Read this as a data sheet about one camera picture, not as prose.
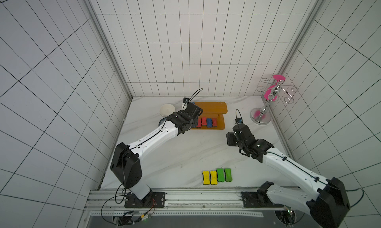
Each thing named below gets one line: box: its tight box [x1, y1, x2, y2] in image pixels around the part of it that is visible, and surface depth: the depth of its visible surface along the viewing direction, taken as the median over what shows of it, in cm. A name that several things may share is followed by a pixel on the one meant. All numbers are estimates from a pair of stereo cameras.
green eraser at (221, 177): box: [216, 168, 225, 182], surface depth 81 cm
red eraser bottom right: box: [212, 117, 218, 128], surface depth 103 cm
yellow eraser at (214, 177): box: [210, 170, 218, 185], surface depth 80 cm
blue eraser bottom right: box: [206, 117, 212, 128], surface depth 102 cm
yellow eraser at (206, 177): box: [202, 171, 210, 185], surface depth 81 cm
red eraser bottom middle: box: [201, 116, 207, 127], surface depth 102 cm
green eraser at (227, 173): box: [223, 167, 233, 182], surface depth 81 cm
